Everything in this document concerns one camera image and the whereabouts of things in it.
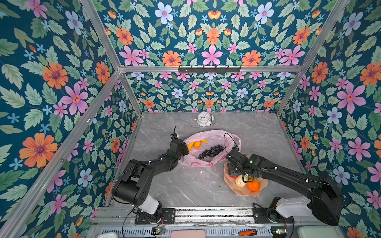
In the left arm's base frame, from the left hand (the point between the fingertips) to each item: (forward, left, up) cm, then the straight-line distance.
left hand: (188, 142), depth 93 cm
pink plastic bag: (+6, -17, -6) cm, 19 cm away
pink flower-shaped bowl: (-25, -24, -5) cm, 35 cm away
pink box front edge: (-47, +1, -7) cm, 47 cm away
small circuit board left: (-44, +17, -8) cm, 48 cm away
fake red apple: (-22, -21, +4) cm, 31 cm away
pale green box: (-50, -59, -4) cm, 77 cm away
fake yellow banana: (+1, -2, -4) cm, 4 cm away
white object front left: (-45, +37, -5) cm, 58 cm away
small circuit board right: (-49, -43, -8) cm, 65 cm away
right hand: (-19, -25, -1) cm, 31 cm away
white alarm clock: (+23, -13, -5) cm, 27 cm away
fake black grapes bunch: (-6, -15, -5) cm, 17 cm away
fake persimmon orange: (-29, -34, -1) cm, 45 cm away
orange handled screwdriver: (-48, -27, -6) cm, 56 cm away
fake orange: (+1, -6, -4) cm, 8 cm away
